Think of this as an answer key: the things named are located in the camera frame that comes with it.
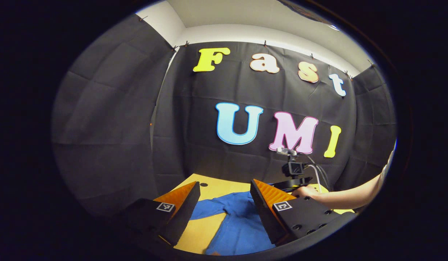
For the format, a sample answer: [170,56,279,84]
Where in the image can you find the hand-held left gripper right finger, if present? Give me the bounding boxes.
[250,179,356,245]

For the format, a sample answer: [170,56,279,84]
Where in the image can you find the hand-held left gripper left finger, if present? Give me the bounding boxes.
[124,181,201,247]

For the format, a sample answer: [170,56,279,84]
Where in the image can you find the blue button shirt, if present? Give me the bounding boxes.
[189,191,277,256]

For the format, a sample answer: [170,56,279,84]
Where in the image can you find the person's light sleeve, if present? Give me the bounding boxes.
[380,140,397,182]

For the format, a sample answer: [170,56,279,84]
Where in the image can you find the black backdrop cloth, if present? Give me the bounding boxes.
[52,14,397,218]

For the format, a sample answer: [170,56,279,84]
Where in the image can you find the row of small cloth clips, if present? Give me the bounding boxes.
[139,14,376,80]

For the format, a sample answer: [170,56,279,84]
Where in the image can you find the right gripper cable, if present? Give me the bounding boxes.
[305,155,331,192]

